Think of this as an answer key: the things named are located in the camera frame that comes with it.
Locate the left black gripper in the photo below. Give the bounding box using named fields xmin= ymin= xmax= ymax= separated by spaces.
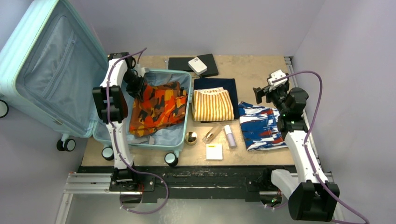
xmin=123 ymin=69 xmax=145 ymax=103

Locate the blue white patterned garment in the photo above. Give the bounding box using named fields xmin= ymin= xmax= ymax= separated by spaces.
xmin=238 ymin=102 xmax=287 ymax=151

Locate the light blue open suitcase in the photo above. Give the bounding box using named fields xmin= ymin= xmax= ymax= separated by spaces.
xmin=0 ymin=0 xmax=193 ymax=168

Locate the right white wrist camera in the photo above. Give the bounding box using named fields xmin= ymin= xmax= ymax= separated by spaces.
xmin=267 ymin=70 xmax=288 ymax=88

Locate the navy blue garment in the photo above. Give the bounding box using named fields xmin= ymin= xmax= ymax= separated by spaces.
xmin=194 ymin=78 xmax=240 ymax=119

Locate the yellow striped garment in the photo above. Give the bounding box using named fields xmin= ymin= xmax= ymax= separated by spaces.
xmin=192 ymin=87 xmax=235 ymax=122

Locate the clear gold perfume bottle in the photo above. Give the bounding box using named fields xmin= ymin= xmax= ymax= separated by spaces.
xmin=202 ymin=123 xmax=223 ymax=144

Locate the orange camouflage garment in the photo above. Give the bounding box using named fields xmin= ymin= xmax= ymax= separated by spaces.
xmin=129 ymin=81 xmax=188 ymax=137

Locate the gold round jar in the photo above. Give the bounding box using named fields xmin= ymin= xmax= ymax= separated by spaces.
xmin=184 ymin=132 xmax=198 ymax=146

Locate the white square box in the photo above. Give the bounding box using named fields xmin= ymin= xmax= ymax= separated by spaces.
xmin=206 ymin=144 xmax=223 ymax=160

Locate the lavender cosmetic tube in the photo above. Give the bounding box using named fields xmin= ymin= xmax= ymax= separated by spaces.
xmin=224 ymin=125 xmax=237 ymax=148

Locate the white power bank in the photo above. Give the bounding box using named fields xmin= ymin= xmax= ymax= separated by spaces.
xmin=188 ymin=57 xmax=207 ymax=75

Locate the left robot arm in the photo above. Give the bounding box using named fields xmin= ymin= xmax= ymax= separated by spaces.
xmin=92 ymin=52 xmax=145 ymax=193

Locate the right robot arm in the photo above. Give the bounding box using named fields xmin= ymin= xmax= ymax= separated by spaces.
xmin=253 ymin=82 xmax=340 ymax=222

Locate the black metal base rail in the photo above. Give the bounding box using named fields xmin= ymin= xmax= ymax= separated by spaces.
xmin=64 ymin=165 xmax=297 ymax=203

